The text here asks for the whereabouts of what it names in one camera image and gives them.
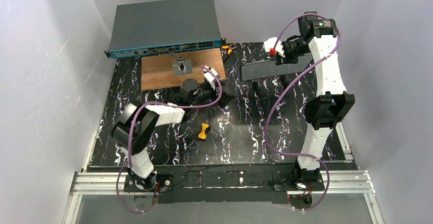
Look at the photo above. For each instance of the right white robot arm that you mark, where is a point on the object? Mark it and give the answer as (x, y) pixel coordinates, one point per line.
(320, 38)

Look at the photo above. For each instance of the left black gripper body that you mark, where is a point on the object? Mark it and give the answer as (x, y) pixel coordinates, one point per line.
(212, 89)

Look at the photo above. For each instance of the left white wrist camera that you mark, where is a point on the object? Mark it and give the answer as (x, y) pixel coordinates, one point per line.
(211, 76)

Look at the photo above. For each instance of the brown wooden board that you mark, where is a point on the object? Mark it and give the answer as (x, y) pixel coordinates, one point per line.
(157, 71)

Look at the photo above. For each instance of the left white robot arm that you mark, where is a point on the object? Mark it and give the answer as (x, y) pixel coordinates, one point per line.
(134, 127)

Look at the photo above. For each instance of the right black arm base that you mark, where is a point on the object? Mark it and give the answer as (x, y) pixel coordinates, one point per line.
(306, 186)

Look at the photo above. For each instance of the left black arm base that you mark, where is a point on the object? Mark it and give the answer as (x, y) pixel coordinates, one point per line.
(155, 182)

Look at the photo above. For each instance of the orange handled pliers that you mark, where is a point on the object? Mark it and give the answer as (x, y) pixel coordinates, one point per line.
(229, 49)

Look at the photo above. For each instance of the grey metal bracket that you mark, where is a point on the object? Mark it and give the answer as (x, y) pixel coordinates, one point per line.
(180, 65)

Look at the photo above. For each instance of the black marble pattern mat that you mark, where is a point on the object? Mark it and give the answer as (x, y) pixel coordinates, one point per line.
(235, 134)

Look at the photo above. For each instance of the yellow whiteboard eraser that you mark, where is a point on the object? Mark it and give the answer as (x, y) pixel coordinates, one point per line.
(205, 128)

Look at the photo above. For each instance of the white dry-erase board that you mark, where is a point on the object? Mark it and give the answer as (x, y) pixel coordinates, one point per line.
(268, 68)

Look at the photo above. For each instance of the grey network switch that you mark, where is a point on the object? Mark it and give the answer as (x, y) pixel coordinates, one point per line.
(162, 27)

